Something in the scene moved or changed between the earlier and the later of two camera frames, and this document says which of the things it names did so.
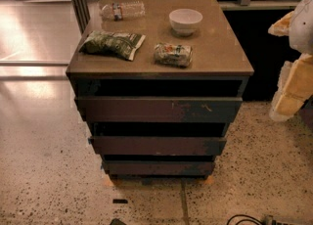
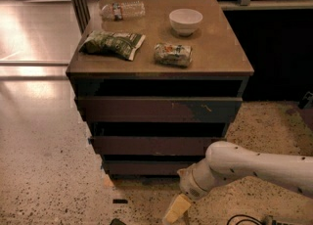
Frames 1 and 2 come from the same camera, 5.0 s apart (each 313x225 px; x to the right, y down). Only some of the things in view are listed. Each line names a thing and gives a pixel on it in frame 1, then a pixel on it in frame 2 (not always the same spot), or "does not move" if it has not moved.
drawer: x=154 y=146 does not move
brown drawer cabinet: x=166 y=113 does not move
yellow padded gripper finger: x=294 y=88 → x=194 y=182
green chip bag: x=113 y=44 does not move
